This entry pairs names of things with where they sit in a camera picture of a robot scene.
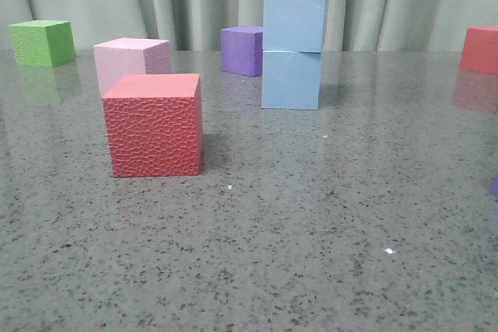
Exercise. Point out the light blue foam cube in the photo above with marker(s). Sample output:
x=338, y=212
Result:
x=290, y=80
x=294, y=25

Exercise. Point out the red textured foam cube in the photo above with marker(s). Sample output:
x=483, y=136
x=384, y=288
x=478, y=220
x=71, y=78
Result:
x=154, y=125

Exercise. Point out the purple foam cube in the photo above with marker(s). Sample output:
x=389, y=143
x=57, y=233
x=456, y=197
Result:
x=241, y=50

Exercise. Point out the pink foam cube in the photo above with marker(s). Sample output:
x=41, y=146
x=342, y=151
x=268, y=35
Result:
x=124, y=56

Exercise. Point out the green foam cube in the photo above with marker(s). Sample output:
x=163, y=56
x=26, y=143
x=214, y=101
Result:
x=43, y=43

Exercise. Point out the purple cube at right edge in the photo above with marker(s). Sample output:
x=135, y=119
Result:
x=495, y=186

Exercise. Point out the red foam cube far right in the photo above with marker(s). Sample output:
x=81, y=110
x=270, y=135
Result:
x=480, y=49

